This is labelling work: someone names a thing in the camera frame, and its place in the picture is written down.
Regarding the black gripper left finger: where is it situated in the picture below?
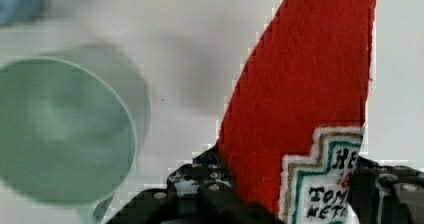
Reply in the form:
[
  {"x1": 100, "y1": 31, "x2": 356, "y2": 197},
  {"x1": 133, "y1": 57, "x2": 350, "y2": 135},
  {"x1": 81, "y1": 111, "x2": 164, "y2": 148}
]
[{"x1": 106, "y1": 146, "x2": 285, "y2": 224}]

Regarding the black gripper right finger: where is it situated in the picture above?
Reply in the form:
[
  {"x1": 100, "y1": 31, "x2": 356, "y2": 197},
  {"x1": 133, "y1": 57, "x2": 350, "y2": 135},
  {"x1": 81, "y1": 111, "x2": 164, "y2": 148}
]
[{"x1": 348, "y1": 157, "x2": 424, "y2": 224}]

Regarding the red ketchup bottle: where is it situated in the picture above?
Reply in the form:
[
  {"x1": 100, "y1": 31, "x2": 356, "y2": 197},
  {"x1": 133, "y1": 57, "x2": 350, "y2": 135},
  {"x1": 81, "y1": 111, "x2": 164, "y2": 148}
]
[{"x1": 218, "y1": 0, "x2": 377, "y2": 224}]

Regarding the green cup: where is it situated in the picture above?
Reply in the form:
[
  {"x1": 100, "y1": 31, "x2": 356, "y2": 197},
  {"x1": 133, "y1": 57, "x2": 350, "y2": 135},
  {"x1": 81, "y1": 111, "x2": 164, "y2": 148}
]
[{"x1": 1, "y1": 42, "x2": 151, "y2": 224}]

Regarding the blue bowl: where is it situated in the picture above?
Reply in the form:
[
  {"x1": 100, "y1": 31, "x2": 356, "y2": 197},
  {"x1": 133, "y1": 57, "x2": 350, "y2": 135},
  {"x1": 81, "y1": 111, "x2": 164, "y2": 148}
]
[{"x1": 0, "y1": 0, "x2": 48, "y2": 26}]

